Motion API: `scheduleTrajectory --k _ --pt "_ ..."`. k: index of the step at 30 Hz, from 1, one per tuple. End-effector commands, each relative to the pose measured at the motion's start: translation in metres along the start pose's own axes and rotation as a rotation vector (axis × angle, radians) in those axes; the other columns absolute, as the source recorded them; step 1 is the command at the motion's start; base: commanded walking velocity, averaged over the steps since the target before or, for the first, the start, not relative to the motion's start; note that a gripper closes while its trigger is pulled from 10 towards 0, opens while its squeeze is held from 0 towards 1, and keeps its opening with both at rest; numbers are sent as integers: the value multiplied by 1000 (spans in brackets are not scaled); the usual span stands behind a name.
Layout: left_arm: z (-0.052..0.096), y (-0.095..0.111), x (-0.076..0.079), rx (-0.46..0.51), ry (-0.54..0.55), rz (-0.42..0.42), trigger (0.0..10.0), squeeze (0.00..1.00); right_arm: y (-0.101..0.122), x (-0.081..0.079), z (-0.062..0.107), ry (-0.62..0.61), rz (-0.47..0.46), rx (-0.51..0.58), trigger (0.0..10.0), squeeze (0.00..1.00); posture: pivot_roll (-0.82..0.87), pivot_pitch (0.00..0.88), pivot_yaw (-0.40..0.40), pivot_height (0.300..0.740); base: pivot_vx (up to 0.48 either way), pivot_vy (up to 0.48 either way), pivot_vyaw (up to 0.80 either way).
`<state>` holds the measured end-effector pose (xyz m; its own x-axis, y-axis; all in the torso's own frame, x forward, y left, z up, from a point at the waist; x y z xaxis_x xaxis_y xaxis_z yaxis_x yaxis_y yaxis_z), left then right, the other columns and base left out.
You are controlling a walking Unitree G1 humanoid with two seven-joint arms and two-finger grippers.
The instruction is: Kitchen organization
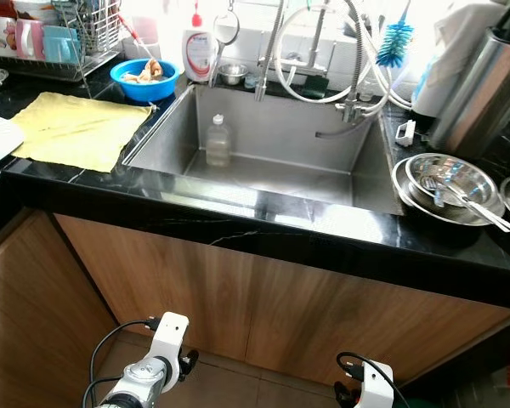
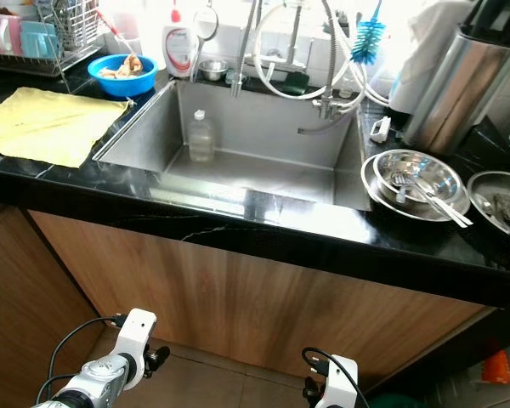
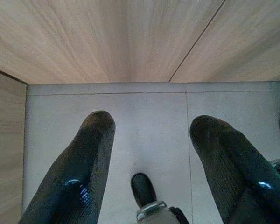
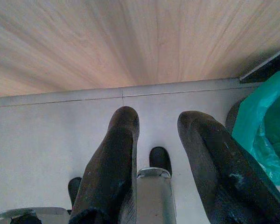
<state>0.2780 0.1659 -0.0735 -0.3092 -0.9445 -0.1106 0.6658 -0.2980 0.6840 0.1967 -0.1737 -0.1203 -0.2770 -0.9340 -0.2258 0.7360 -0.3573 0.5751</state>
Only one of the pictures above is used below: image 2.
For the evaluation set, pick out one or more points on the round steel plate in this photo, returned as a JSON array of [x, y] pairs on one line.
[[389, 212], [486, 191]]

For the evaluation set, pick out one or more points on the green bucket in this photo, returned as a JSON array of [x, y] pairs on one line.
[[391, 401]]

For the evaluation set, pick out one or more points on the wooden cabinet door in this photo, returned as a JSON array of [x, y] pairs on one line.
[[340, 319], [21, 323], [144, 280]]

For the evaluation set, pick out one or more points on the orange object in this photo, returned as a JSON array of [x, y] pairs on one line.
[[495, 367]]

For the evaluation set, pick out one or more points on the stainless steel sink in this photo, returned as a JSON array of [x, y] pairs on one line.
[[255, 170]]

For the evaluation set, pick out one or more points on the steel fork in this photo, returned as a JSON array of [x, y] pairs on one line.
[[399, 187]]

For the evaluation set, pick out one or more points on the clear plastic bottle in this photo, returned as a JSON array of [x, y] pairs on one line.
[[201, 138]]

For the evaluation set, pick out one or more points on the steel spoon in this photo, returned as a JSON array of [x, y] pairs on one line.
[[446, 206]]

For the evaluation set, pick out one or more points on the yellow cloth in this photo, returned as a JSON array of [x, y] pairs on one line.
[[51, 127]]

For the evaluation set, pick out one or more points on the small white clip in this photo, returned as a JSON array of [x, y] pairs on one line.
[[380, 129]]

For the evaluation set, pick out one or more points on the blue plastic bowl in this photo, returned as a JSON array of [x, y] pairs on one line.
[[123, 87]]

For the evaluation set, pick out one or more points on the small clear glass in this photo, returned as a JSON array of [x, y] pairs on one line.
[[232, 78]]

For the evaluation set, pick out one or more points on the small steel bowl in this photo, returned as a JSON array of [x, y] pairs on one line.
[[212, 70]]

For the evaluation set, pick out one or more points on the pale raw meat pieces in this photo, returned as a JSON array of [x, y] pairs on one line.
[[123, 66]]

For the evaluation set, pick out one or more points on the dark green sponge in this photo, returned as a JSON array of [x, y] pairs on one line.
[[296, 82]]

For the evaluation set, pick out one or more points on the white soap bottle red pump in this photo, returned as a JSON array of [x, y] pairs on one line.
[[178, 49]]

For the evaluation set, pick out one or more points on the steel knife block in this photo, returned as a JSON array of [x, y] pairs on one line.
[[450, 93]]

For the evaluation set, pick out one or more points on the round steel mesh strainer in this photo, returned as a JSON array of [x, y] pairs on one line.
[[206, 24]]

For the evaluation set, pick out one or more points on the teal cup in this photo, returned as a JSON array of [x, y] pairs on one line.
[[38, 38]]

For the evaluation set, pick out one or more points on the pink cup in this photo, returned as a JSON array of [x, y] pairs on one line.
[[7, 34]]

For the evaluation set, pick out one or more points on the blue bottle brush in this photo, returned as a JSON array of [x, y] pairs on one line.
[[368, 38]]

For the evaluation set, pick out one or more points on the white towel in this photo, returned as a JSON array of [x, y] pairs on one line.
[[425, 51]]

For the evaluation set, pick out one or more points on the black knife holder insert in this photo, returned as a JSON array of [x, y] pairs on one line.
[[489, 17]]

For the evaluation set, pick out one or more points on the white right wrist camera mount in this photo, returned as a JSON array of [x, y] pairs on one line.
[[342, 382]]

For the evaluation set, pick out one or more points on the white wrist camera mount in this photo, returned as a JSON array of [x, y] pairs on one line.
[[136, 333], [342, 382]]

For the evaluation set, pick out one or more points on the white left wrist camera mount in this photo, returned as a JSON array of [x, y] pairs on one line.
[[136, 333]]

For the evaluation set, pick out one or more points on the steel wall tap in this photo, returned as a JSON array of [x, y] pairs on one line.
[[293, 34]]

